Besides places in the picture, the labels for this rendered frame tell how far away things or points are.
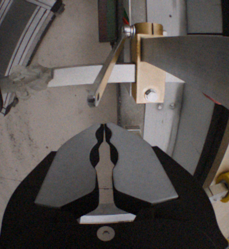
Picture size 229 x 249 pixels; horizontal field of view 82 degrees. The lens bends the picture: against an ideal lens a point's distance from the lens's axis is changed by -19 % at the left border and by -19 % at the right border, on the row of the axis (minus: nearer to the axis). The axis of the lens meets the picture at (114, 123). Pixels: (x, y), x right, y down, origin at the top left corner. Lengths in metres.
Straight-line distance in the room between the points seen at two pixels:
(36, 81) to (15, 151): 1.44
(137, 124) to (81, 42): 0.78
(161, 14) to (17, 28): 0.81
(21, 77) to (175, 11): 0.48
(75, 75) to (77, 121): 1.02
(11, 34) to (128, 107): 0.86
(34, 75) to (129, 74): 0.16
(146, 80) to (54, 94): 1.02
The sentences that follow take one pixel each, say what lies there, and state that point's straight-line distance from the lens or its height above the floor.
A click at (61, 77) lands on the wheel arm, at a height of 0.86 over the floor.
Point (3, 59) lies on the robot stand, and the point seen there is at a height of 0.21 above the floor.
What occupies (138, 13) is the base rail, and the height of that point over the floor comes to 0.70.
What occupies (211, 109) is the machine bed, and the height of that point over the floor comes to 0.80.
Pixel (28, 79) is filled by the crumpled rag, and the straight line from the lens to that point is 0.28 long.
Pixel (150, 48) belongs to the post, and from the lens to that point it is 0.21.
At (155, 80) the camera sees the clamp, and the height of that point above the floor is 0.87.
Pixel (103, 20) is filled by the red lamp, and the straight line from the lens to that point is 0.42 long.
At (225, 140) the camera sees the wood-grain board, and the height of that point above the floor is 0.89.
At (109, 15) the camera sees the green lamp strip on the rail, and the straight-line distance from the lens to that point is 0.42.
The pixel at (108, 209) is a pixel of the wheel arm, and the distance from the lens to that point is 0.33.
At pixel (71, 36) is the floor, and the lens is 1.14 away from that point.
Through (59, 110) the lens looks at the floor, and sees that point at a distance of 1.26.
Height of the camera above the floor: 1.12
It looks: 62 degrees down
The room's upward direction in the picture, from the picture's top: 172 degrees clockwise
